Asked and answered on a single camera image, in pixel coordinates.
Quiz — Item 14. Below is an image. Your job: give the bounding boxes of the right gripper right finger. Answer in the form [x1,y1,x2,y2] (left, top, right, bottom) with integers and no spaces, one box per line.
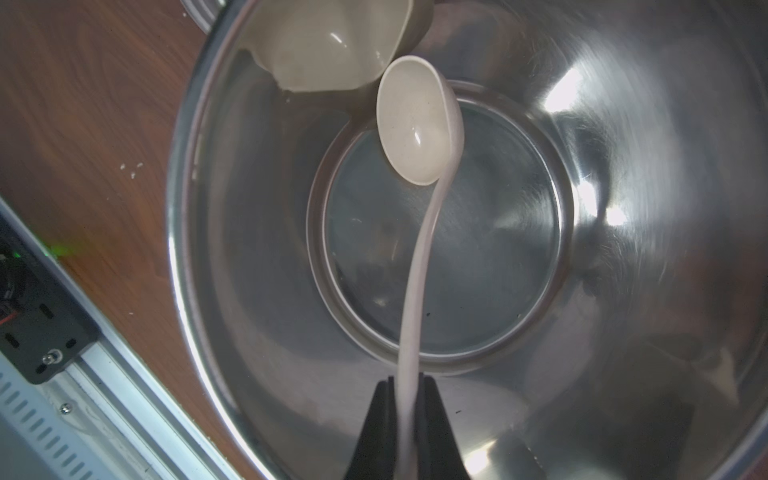
[416,373,470,480]

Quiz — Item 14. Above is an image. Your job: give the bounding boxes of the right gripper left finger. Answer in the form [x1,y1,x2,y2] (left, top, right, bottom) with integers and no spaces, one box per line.
[343,376,397,480]

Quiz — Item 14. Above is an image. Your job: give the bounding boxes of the stainless steel pot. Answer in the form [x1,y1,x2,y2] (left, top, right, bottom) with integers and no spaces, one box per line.
[167,1,767,479]

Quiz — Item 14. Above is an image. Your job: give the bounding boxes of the cream plastic ladle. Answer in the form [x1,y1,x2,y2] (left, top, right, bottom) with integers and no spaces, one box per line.
[376,55,465,479]

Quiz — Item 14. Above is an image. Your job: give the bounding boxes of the aluminium mounting rail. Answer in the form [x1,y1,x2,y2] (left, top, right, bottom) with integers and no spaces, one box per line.
[1,205,238,479]

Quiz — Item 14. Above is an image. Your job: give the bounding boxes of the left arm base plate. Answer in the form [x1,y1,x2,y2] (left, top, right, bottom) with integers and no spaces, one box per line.
[1,218,100,384]

